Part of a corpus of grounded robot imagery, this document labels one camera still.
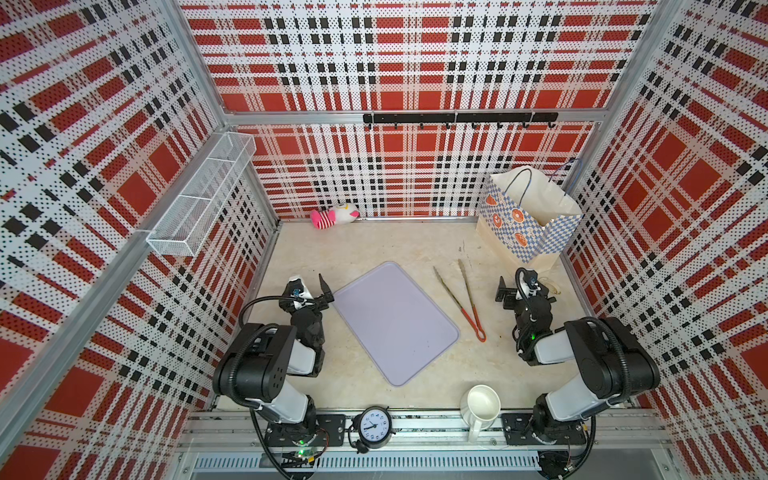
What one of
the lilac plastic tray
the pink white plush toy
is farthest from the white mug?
the pink white plush toy

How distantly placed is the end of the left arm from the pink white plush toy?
374 millimetres

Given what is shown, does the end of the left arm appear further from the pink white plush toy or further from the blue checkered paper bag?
the blue checkered paper bag

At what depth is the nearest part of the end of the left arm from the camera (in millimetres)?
746

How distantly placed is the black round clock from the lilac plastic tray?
95 mm

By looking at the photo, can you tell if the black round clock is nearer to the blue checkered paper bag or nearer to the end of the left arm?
the end of the left arm

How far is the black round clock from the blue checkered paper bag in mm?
632

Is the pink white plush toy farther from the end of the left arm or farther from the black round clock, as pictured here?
the black round clock

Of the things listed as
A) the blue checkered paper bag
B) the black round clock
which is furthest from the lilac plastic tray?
the blue checkered paper bag

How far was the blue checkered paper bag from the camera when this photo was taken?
0.88 metres

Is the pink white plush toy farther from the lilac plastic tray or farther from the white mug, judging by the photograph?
the white mug

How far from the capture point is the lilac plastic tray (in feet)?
2.82

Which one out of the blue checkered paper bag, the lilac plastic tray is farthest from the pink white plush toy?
the blue checkered paper bag

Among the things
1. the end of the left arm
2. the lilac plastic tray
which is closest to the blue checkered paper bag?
the lilac plastic tray

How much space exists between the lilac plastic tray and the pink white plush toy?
244 millimetres
